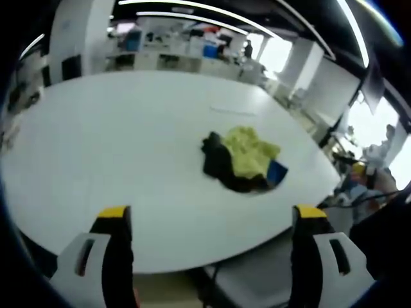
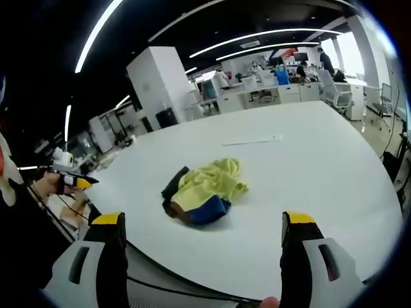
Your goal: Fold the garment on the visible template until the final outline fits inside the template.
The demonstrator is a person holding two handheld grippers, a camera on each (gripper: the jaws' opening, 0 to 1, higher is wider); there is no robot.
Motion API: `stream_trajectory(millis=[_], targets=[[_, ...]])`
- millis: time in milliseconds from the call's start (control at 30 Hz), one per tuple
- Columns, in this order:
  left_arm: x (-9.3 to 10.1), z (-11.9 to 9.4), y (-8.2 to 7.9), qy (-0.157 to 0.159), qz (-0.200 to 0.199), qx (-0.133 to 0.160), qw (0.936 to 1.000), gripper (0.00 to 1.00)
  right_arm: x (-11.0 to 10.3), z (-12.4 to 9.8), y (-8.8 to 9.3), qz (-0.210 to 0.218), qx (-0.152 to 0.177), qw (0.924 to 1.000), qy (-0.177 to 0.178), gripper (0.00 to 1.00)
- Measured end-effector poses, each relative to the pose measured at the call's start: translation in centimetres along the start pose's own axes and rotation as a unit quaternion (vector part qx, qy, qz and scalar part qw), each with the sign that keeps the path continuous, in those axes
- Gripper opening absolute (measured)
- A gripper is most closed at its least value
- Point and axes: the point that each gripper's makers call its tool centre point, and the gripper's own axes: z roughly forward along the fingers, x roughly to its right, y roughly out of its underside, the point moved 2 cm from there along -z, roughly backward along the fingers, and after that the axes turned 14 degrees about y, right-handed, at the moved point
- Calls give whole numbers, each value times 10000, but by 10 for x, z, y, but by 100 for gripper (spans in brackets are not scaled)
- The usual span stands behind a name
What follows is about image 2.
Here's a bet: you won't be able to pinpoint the short ceiling light strip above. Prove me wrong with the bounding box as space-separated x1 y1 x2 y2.
64 104 73 142

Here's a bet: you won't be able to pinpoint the white mesh office chair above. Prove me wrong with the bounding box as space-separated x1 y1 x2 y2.
317 69 354 115

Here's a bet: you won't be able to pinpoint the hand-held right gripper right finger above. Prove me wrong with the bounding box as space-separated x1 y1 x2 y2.
279 210 369 308

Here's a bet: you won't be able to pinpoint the black waste bin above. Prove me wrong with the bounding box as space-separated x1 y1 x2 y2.
155 108 179 130

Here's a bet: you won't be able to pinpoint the long white office desk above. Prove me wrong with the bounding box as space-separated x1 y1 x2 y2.
191 81 322 114

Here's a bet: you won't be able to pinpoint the white square pillar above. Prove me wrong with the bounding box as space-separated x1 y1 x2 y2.
126 46 193 131

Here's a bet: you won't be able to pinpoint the person's left hand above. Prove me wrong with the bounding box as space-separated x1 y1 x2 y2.
33 171 65 197

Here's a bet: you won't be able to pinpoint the person's right hand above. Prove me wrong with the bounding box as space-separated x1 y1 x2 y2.
258 296 281 308

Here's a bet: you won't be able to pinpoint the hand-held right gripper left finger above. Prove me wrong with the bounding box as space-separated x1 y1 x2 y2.
43 211 130 308

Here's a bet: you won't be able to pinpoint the black cable along table edge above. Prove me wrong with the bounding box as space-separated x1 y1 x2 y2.
127 275 261 304

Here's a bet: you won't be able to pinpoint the person's dark clothing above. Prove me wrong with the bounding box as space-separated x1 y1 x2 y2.
0 76 92 308

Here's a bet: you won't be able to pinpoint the black equipment stand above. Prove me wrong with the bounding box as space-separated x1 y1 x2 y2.
381 130 411 206

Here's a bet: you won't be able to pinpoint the long curved ceiling light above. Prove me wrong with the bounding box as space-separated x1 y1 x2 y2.
74 0 137 74

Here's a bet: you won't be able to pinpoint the yellow blue black garment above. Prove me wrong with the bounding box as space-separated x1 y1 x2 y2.
161 156 250 227

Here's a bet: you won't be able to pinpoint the thin black cable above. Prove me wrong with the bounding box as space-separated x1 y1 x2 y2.
30 184 91 223

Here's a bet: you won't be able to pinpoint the white template sheet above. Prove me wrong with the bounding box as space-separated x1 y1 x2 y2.
222 133 284 147

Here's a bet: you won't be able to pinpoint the brown cardboard boxes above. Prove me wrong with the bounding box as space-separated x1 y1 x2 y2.
47 191 94 234

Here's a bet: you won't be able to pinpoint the grey frame chair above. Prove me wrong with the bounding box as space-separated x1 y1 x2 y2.
371 82 395 131

